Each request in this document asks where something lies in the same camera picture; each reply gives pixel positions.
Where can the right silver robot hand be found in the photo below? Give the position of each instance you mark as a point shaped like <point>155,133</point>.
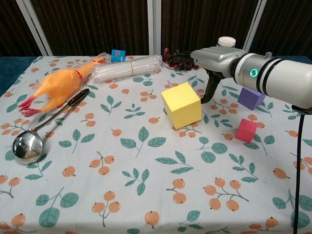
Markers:
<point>214,58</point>

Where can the purple foam cube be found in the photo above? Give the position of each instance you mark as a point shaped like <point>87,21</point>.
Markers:
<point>249,98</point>

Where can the large yellow foam cube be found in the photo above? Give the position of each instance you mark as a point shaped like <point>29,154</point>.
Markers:
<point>181,107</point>

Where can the small pink foam cube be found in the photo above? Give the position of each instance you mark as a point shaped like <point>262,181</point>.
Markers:
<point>246,131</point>

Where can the stack of white paper cups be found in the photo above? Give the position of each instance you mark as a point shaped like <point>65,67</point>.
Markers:
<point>226,41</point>

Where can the dark brown screen panel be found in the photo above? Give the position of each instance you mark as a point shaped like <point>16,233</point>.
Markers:
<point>200,22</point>
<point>92,24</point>
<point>287,24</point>
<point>12,24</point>

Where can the dark red grape bunch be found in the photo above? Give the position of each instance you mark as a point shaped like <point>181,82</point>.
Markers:
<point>170,61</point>

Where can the bundle of clear straws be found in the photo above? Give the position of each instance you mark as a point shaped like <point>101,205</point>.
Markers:
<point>122,69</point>

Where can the small blue box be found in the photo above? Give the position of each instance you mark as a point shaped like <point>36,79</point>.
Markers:
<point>118,55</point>

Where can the floral fruit print tablecloth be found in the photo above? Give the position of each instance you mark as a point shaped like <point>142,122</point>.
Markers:
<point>122,170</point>

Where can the orange rubber chicken toy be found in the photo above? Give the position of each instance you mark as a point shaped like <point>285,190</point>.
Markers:
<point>58,85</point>

